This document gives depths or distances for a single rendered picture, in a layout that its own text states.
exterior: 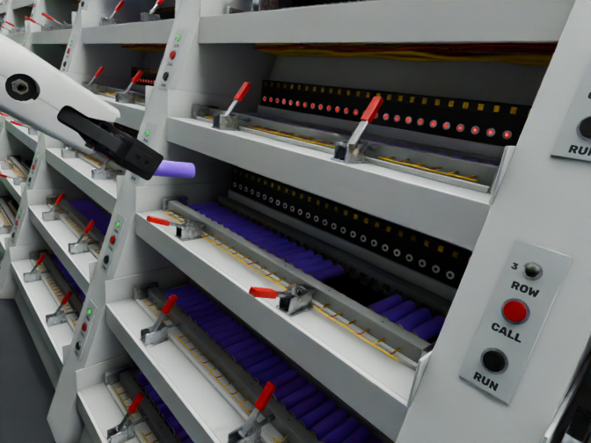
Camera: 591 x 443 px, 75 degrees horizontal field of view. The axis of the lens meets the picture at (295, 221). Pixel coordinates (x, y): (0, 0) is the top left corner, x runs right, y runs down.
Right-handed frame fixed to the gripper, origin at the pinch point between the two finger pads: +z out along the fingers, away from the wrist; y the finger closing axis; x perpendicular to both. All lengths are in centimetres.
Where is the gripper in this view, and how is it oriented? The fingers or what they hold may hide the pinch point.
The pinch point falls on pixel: (134, 156)
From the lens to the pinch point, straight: 44.9
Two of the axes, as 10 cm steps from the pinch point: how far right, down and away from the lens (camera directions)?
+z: 5.0, 3.7, 7.8
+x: -5.2, 8.5, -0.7
